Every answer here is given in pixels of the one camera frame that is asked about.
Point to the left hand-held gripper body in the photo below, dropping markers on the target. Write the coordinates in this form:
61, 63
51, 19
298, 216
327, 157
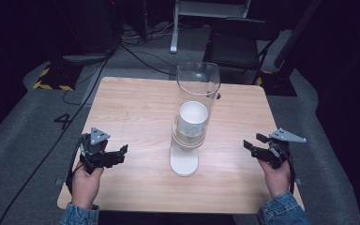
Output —
97, 146

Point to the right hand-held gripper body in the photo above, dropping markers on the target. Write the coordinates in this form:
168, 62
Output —
278, 150

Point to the person's right hand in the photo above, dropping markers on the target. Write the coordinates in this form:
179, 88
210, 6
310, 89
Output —
276, 179

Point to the person's left hand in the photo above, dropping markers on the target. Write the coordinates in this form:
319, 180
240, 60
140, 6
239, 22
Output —
86, 186

